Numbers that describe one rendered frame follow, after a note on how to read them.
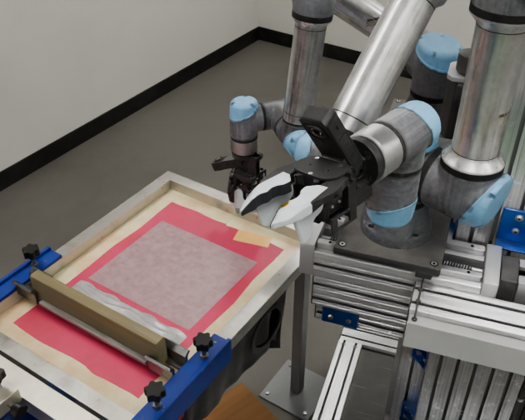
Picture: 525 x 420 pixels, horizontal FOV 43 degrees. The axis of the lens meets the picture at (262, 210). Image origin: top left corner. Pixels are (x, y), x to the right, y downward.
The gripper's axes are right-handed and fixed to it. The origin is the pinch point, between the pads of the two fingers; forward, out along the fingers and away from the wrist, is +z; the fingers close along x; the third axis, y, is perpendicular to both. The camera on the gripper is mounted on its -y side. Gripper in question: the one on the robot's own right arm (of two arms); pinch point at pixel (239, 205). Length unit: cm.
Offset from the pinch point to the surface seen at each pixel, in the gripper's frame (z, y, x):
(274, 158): 98, -88, 159
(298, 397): 97, 15, 16
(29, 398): -6, 7, -84
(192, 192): 0.4, -16.6, -1.9
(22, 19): 11, -200, 86
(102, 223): -0.9, -27.1, -29.8
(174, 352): -3, 22, -57
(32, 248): -8, -27, -53
